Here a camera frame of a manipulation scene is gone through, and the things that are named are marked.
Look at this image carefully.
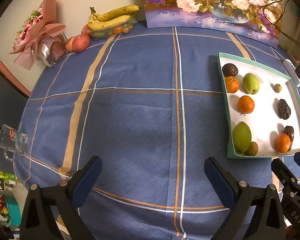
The orange tangerine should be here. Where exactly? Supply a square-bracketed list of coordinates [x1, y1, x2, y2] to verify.
[275, 133, 291, 153]
[224, 76, 240, 93]
[237, 95, 255, 114]

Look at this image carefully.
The clear container of small fruit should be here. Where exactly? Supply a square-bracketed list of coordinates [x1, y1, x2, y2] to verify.
[87, 17, 137, 40]

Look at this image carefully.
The green printed box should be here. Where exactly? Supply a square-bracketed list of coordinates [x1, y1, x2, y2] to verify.
[0, 169, 17, 184]

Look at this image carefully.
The dark wrinkled date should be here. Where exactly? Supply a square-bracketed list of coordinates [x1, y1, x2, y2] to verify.
[277, 99, 292, 120]

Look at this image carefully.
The blue plaid tablecloth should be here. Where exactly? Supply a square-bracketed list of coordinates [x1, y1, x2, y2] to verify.
[13, 20, 300, 240]

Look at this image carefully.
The black cable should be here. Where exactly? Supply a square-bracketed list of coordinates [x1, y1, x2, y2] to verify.
[263, 0, 300, 63]

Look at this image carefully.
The glass mug with red label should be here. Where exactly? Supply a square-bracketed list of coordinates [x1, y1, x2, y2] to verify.
[0, 124, 28, 162]

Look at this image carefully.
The pink wrapped flower bouquet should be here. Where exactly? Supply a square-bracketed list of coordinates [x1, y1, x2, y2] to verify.
[9, 0, 67, 71]

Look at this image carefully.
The round tan longan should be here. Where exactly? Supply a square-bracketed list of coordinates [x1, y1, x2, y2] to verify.
[245, 141, 259, 156]

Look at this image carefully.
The white tray with teal rim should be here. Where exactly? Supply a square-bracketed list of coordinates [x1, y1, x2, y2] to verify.
[217, 52, 300, 159]

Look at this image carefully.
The peach-coloured apple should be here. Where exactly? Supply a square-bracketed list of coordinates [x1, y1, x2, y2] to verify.
[65, 37, 76, 52]

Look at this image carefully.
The teal box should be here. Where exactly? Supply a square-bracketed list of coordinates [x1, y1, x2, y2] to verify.
[2, 196, 22, 227]

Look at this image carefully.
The floral painting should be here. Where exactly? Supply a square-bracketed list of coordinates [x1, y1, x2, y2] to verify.
[139, 0, 283, 48]

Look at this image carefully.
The white power strip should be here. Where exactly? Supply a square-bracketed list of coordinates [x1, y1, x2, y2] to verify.
[283, 59, 300, 87]

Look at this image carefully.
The round brown date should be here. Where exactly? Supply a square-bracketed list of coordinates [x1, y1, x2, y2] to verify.
[222, 63, 239, 77]

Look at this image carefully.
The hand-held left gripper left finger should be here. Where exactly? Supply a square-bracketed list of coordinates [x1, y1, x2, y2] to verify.
[19, 156, 103, 240]

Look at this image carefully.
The long reddish-brown date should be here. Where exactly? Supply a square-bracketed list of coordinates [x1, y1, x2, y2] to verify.
[283, 126, 295, 145]

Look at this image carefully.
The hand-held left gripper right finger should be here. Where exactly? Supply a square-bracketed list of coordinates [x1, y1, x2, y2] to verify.
[204, 157, 287, 240]

